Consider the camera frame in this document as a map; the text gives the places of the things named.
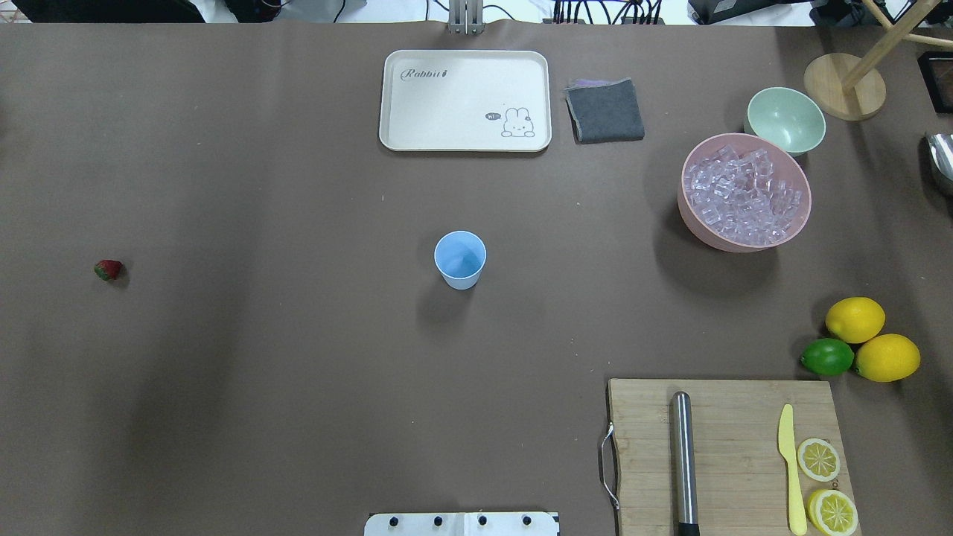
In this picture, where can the red strawberry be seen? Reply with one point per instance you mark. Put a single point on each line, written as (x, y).
(108, 269)

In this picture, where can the light blue plastic cup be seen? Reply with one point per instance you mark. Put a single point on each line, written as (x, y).
(460, 257)

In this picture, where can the pile of clear ice cubes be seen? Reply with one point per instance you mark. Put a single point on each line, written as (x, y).
(744, 196)

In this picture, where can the wooden cup tree stand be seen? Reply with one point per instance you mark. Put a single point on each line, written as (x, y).
(851, 88)

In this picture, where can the metal ice scoop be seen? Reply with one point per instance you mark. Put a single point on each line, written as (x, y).
(939, 146)

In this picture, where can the cream rabbit tray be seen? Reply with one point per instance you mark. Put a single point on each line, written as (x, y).
(465, 101)

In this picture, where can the grey folded cloth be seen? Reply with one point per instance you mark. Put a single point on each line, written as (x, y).
(604, 111)

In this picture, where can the steel cylinder tool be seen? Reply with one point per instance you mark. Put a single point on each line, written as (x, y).
(684, 465)

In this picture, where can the pink bowl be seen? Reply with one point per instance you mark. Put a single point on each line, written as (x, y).
(746, 142)

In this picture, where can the wooden cutting board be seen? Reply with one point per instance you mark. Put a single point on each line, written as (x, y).
(741, 476)

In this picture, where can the mint green bowl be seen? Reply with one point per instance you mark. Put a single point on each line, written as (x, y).
(787, 118)

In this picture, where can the green lime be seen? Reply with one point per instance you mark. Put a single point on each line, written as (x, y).
(828, 357)

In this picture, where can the upper lemon slice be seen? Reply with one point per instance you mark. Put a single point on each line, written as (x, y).
(819, 460)

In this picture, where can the lemon slice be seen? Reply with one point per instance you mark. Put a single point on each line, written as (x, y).
(819, 460)
(832, 512)

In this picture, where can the lower yellow lemon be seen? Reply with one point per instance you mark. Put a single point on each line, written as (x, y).
(888, 357)

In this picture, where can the lower lemon slice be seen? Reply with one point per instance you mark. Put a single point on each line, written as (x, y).
(832, 512)

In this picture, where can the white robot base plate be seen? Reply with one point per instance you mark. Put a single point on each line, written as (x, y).
(464, 523)

